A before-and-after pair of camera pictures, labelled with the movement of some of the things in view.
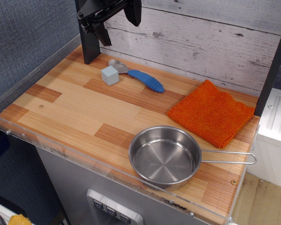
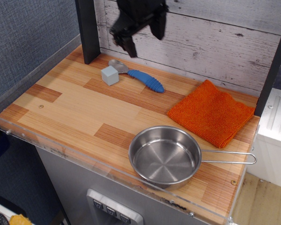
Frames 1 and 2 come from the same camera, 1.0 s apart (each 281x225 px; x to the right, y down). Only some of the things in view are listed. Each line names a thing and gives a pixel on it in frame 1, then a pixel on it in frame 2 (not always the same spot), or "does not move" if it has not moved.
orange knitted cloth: x=216 y=115 does not move
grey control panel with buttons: x=103 y=210 does not move
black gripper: x=100 y=10 → x=135 y=14
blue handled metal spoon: x=122 y=68 does not move
